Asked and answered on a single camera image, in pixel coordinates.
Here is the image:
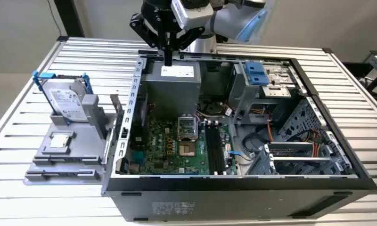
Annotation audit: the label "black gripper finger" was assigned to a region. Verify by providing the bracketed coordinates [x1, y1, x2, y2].
[128, 13, 170, 67]
[168, 26, 207, 67]

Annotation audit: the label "black RAM slot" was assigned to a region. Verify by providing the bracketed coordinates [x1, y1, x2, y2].
[210, 121, 220, 175]
[216, 121, 228, 175]
[212, 121, 224, 175]
[206, 121, 216, 175]

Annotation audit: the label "grey power supply unit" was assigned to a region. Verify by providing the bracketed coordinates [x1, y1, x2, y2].
[143, 60, 203, 118]

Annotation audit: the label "blue plastic drive latch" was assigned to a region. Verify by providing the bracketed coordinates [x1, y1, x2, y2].
[244, 61, 268, 86]

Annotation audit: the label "silver drive cage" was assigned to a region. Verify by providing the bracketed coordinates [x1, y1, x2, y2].
[230, 60, 300, 123]

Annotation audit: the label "blue disk carrier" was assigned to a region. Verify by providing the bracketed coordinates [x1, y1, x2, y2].
[32, 70, 92, 126]

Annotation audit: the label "metal socket cover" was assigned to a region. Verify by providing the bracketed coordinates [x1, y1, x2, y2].
[178, 114, 199, 140]

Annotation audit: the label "silver hard disk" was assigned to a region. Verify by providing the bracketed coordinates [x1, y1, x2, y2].
[39, 77, 90, 123]

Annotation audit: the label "green motherboard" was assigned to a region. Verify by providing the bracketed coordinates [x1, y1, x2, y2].
[126, 113, 240, 176]

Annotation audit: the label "CPU socket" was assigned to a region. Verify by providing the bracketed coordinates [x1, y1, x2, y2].
[178, 140, 199, 158]

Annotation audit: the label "grey parts rack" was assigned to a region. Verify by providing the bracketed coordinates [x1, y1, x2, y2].
[23, 94, 127, 186]

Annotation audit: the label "silver CPU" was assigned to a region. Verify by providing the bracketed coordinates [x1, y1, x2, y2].
[50, 135, 71, 148]

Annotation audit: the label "silver disk bay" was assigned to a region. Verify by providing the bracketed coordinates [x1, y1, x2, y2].
[248, 141, 344, 176]

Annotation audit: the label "black open PC case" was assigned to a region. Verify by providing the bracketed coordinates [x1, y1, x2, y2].
[100, 49, 377, 222]

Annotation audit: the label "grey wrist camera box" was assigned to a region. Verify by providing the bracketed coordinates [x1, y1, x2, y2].
[171, 0, 215, 31]

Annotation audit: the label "black vertical post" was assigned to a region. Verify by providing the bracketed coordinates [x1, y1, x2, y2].
[52, 0, 87, 39]

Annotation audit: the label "graphics card with metal bracket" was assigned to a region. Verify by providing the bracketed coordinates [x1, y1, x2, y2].
[100, 93, 128, 167]

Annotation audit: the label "black data cable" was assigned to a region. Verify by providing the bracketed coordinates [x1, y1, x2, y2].
[242, 132, 274, 162]

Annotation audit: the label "orange red power wires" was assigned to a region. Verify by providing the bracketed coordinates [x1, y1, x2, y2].
[267, 119, 323, 159]

